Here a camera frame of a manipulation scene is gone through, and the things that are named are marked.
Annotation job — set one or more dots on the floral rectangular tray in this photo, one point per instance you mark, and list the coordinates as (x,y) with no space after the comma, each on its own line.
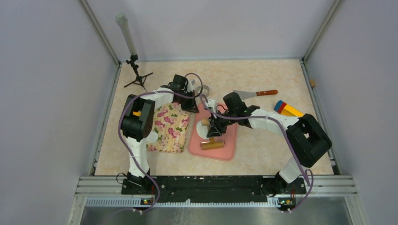
(170,123)

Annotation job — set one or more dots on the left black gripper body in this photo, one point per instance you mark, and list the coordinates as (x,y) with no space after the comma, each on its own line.
(179,101)

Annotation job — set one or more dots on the black tripod with tube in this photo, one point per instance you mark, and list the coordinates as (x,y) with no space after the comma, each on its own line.
(122,22)

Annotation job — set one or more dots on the wooden rolling pin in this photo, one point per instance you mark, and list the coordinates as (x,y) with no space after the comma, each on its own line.
(212,143)

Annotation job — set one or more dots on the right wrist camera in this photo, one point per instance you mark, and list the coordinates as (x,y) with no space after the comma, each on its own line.
(211,105)

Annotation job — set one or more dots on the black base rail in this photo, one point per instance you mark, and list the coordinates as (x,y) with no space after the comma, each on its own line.
(213,189)

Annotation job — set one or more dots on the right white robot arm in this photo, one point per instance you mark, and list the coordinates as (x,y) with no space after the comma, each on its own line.
(305,137)

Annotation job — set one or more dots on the colourful toy block stack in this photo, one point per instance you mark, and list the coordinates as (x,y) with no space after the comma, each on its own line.
(285,109)

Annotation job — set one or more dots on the small cork piece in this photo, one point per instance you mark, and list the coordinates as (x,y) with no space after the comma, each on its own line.
(312,83)

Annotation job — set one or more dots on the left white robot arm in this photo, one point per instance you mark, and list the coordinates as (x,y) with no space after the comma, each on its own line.
(136,121)

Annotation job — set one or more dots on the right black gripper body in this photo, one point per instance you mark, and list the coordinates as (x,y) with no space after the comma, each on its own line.
(222,123)

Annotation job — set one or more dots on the pink silicone mat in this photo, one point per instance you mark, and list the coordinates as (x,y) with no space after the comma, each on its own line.
(225,153)

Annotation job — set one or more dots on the white dough ball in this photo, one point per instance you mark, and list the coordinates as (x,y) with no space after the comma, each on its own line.
(202,129)

